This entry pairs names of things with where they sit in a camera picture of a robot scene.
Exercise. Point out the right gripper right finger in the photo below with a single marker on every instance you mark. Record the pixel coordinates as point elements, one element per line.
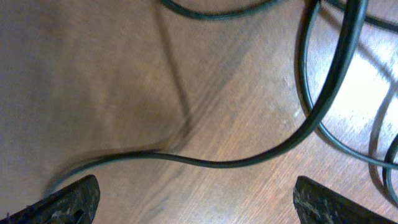
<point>315,203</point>

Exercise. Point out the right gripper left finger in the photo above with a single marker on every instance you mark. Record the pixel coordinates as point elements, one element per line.
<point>75,203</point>

